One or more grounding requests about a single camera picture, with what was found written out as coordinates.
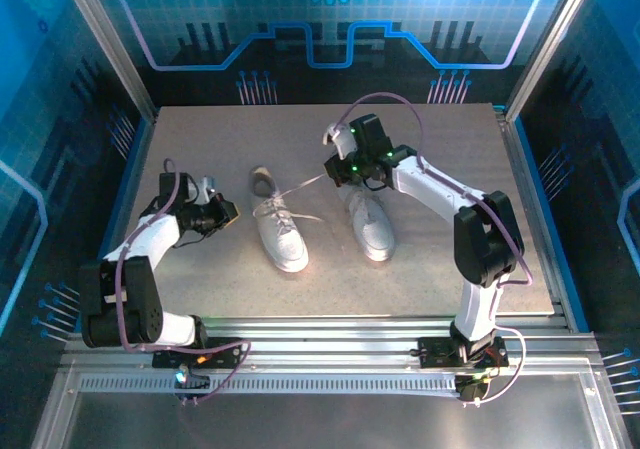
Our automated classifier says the white sneaker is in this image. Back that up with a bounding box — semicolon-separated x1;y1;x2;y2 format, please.
249;166;310;274
339;181;396;263

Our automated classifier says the grey metal panel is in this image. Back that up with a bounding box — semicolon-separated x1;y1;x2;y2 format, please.
32;363;631;449

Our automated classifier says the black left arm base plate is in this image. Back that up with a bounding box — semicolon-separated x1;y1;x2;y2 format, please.
152;336;245;370

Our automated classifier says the aluminium side rail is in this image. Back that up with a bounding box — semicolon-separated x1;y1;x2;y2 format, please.
492;104;574;320

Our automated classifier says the aluminium rail frame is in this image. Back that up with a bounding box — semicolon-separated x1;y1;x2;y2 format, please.
62;313;609;370

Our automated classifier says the slotted grey cable duct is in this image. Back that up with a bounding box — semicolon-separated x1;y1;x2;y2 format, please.
78;372;459;396

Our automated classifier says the aluminium frame post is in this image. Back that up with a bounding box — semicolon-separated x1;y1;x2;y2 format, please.
54;0;160;120
503;0;601;123

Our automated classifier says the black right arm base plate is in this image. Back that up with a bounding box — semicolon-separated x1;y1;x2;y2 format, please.
417;336;510;369

